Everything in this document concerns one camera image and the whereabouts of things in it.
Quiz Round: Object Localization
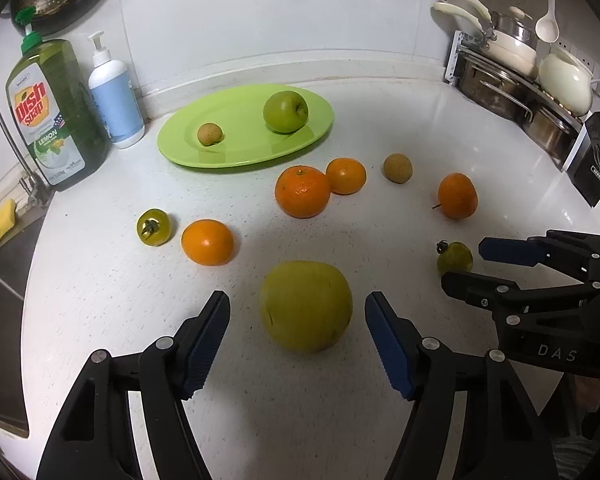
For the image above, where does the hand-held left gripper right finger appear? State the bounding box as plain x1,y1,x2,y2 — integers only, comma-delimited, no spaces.
364,291,571,480

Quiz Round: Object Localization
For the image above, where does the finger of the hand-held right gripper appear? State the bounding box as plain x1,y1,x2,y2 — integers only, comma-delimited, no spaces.
478,229,600,289
441,270,600,329

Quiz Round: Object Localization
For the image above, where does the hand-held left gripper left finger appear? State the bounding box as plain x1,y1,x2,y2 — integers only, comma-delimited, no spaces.
35,290,231,480

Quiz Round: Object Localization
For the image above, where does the green tomato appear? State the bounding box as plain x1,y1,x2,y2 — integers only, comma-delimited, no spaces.
436,241,474,276
136,208,172,247

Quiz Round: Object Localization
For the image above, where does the small orange mandarin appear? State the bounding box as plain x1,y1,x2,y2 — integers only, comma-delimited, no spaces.
326,158,367,195
438,173,479,220
181,219,235,266

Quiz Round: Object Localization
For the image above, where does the yellow-green large apple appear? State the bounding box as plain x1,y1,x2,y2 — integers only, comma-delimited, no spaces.
260,260,353,353

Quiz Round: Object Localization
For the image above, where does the small brown round fruit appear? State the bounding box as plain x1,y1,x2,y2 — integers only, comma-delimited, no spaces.
197,123,224,147
383,153,413,184

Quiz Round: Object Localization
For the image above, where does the large orange mandarin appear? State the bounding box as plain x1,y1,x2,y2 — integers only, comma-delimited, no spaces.
274,165,332,219

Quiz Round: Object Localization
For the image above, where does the green oval plate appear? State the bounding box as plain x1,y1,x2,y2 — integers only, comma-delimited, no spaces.
157,84,335,169

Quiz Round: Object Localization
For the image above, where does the person's right hand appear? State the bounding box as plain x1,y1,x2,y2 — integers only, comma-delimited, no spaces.
571,376,600,413

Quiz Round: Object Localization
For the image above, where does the small steel pot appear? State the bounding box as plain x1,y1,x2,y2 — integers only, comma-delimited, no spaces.
522,105,583,161

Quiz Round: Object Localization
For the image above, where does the large steel pot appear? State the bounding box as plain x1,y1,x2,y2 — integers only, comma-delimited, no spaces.
457,52,533,122

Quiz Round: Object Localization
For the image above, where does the white ceramic pot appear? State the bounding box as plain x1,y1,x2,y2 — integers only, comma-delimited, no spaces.
537,42,600,117

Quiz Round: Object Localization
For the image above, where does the white pot rack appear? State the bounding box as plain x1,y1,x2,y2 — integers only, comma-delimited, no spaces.
445,30,598,171

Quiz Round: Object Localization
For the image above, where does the steel sink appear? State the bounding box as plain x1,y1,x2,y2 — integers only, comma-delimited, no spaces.
0,205,46,436

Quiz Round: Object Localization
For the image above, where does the white ladle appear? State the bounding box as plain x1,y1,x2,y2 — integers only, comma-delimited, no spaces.
535,0,561,43

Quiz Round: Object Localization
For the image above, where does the metal faucet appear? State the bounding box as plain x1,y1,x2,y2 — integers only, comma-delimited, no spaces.
0,95,53,209

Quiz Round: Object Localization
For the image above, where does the yellow sponge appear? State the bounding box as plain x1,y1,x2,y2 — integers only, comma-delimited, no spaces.
0,198,18,243

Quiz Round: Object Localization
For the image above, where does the green apple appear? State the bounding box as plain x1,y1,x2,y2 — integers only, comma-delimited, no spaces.
263,91,309,134

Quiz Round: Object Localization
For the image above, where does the white pump bottle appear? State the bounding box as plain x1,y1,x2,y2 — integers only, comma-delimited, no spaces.
87,31,146,149

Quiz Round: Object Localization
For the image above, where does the green dish soap bottle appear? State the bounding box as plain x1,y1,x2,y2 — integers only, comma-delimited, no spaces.
5,6,112,192

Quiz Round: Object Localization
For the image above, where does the white wall socket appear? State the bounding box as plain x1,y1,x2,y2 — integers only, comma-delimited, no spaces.
555,40,600,78

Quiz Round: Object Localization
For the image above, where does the steel saucepan with cream handle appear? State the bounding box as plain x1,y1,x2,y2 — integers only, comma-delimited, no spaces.
445,0,537,43

